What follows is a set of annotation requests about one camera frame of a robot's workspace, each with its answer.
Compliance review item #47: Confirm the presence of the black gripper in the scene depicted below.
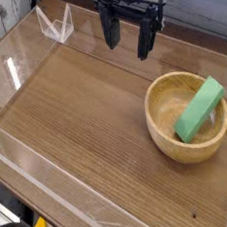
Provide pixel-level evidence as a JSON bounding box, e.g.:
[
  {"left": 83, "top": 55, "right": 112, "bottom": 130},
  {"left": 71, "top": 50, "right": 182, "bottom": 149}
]
[{"left": 95, "top": 0, "right": 166, "bottom": 61}]

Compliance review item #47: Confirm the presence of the green rectangular block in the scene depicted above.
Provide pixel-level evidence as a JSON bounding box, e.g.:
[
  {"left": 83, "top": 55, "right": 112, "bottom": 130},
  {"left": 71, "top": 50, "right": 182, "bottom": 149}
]
[{"left": 174, "top": 76, "right": 225, "bottom": 143}]

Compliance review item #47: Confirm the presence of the brown wooden bowl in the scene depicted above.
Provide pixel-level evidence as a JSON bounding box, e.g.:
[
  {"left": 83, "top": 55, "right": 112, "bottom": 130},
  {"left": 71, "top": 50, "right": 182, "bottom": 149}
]
[{"left": 144, "top": 71, "right": 227, "bottom": 164}]

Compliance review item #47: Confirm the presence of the clear acrylic corner bracket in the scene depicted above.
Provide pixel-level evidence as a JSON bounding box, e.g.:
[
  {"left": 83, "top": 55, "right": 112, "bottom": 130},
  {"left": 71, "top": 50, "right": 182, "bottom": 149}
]
[{"left": 35, "top": 4, "right": 74, "bottom": 43}]

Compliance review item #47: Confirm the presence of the clear acrylic tray wall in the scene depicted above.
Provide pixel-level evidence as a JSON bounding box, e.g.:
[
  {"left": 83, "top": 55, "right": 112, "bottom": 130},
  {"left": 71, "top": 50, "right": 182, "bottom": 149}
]
[{"left": 0, "top": 128, "right": 150, "bottom": 227}]

